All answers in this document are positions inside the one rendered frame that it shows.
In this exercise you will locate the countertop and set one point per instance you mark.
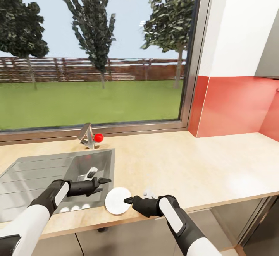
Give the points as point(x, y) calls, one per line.
point(256, 150)
point(198, 172)

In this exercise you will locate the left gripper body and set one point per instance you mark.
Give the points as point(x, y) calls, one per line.
point(87, 187)

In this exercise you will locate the saucer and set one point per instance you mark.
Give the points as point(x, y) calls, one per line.
point(114, 200)

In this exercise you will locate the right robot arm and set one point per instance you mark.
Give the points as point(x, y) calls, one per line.
point(191, 240)

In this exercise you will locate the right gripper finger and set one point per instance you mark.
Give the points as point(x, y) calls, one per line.
point(129, 200)

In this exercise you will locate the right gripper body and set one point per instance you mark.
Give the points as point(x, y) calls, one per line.
point(142, 206)

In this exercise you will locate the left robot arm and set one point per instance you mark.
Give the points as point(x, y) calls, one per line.
point(20, 236)

